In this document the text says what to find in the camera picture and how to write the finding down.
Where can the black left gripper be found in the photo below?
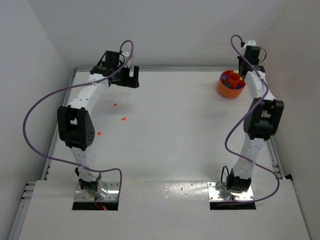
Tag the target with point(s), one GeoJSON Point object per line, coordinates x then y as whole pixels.
{"type": "Point", "coordinates": [130, 77]}

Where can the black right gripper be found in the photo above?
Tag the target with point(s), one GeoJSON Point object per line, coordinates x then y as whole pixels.
{"type": "Point", "coordinates": [243, 69]}

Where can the purple lego brick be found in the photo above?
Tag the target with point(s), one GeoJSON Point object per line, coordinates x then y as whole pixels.
{"type": "Point", "coordinates": [223, 76]}

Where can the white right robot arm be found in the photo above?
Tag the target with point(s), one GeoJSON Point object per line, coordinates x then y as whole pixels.
{"type": "Point", "coordinates": [259, 124]}

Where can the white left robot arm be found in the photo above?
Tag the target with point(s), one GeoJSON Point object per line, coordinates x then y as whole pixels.
{"type": "Point", "coordinates": [75, 126]}

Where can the orange divided round container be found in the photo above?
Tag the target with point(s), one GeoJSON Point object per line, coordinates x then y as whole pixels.
{"type": "Point", "coordinates": [236, 82]}

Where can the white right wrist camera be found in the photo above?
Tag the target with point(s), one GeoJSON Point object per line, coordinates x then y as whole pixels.
{"type": "Point", "coordinates": [246, 43]}

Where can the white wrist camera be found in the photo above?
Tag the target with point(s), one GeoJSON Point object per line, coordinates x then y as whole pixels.
{"type": "Point", "coordinates": [126, 56]}
{"type": "Point", "coordinates": [246, 43]}

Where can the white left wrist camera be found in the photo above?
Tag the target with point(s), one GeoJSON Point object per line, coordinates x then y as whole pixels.
{"type": "Point", "coordinates": [126, 56]}

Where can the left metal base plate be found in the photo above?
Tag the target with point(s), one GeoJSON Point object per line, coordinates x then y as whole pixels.
{"type": "Point", "coordinates": [106, 192]}

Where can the metal base plate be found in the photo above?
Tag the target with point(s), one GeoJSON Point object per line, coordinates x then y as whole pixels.
{"type": "Point", "coordinates": [106, 192]}
{"type": "Point", "coordinates": [217, 193]}

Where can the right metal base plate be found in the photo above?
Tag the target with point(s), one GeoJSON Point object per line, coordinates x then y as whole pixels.
{"type": "Point", "coordinates": [217, 193]}

